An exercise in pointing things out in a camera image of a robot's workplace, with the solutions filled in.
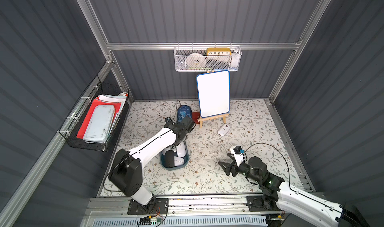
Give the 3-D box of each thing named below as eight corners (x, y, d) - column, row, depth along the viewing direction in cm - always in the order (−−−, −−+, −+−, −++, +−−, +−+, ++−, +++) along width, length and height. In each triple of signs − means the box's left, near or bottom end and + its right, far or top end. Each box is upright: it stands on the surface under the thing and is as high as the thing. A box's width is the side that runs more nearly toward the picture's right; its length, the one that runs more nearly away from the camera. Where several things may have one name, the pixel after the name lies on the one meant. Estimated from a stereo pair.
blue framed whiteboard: (200, 124, 108) (201, 88, 81) (196, 111, 116) (196, 73, 90) (226, 120, 111) (236, 83, 84) (220, 107, 119) (227, 69, 92)
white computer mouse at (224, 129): (216, 132, 104) (217, 131, 102) (223, 124, 108) (224, 122, 107) (223, 137, 101) (224, 135, 99) (230, 128, 106) (231, 126, 104)
